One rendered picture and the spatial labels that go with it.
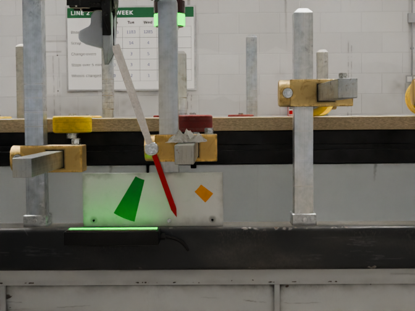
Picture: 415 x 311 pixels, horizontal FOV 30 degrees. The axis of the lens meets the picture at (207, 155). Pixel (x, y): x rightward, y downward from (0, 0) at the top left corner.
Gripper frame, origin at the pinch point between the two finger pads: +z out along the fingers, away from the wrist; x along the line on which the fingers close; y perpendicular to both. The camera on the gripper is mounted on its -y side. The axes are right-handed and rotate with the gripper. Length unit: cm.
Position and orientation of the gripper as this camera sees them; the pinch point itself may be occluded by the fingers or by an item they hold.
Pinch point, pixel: (110, 57)
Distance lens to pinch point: 139.0
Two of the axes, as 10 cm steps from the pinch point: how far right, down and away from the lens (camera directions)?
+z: 0.0, 10.0, 0.5
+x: -0.1, 0.5, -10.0
